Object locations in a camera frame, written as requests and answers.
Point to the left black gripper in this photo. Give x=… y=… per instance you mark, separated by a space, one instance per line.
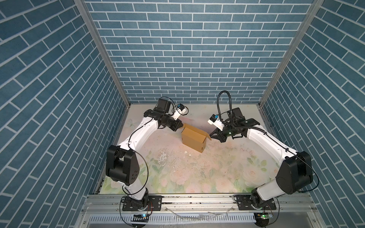
x=177 y=122

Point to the green circuit board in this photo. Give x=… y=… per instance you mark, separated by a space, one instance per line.
x=262 y=216
x=140 y=218

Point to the left green circuit board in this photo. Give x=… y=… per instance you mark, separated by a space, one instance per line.
x=140 y=218

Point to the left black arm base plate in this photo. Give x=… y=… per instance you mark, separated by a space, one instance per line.
x=130 y=204

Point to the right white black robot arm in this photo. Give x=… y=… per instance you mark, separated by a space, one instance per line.
x=295 y=169

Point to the right green circuit board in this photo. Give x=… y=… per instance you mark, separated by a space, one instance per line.
x=262 y=216

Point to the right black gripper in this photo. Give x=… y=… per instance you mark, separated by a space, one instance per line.
x=218 y=136

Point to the brown cardboard box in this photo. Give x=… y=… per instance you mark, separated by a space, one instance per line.
x=194 y=138

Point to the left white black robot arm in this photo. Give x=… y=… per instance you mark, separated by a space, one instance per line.
x=121 y=160

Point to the white slotted cable duct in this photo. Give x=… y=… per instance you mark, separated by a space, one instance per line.
x=181 y=218

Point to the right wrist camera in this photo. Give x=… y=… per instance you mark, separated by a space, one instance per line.
x=215 y=120

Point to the aluminium mounting rail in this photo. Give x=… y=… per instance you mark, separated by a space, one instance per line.
x=205 y=202

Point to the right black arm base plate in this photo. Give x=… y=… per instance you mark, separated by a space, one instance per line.
x=248 y=202

